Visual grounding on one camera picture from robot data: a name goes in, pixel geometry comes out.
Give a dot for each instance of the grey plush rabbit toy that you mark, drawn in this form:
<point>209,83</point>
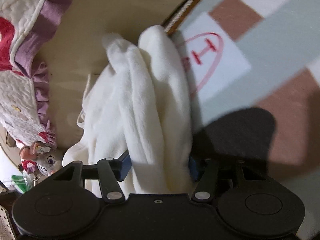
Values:
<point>48,161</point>

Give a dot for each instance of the quilted printed blanket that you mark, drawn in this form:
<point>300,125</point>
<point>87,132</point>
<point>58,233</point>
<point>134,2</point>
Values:
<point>15,92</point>

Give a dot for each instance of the beige bed frame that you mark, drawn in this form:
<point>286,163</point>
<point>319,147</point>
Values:
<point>112,5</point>

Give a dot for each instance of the green white plastic bag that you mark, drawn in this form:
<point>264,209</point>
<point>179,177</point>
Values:
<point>20,182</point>

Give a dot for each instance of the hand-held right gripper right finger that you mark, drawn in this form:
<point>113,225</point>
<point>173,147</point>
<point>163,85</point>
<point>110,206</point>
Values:
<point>193,169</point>

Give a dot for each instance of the patterned desk top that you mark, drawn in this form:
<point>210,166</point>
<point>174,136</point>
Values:
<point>5,220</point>

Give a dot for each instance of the checkered rug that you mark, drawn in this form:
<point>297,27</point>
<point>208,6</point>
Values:
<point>275,42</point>

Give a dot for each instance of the white fleece jacket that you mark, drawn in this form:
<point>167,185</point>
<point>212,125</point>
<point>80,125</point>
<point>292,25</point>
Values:
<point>140,92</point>

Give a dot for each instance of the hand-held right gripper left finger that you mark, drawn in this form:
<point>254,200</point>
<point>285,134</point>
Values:
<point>125,166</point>

